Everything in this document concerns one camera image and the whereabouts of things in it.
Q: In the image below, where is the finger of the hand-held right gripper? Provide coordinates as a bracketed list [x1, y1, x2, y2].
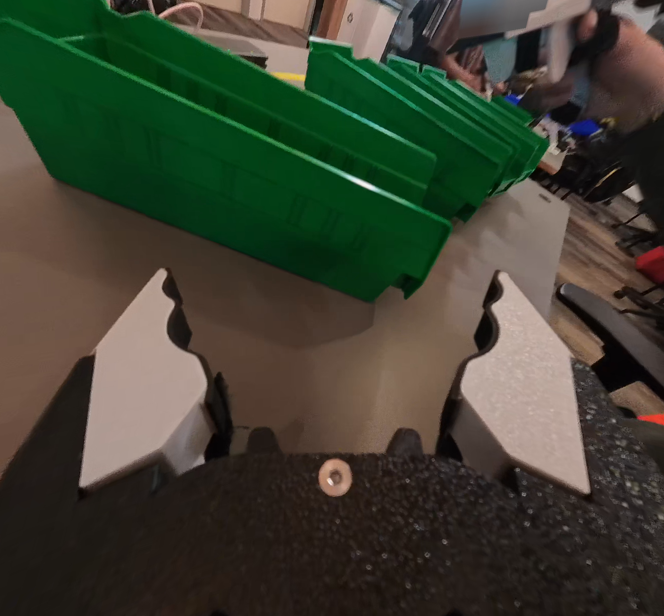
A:
[524, 0, 596, 30]

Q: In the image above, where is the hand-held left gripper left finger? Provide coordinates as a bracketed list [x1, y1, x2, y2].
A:
[78, 267, 234, 492]

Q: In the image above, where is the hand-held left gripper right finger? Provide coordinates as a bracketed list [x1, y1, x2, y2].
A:
[437, 270, 593, 496]

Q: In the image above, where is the black office chair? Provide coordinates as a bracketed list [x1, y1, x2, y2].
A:
[557, 283, 664, 386]

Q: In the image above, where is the red plastic box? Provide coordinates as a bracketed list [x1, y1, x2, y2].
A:
[635, 245, 664, 284]

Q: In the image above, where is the white cabinet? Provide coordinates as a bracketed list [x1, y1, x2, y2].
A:
[337, 0, 403, 60]

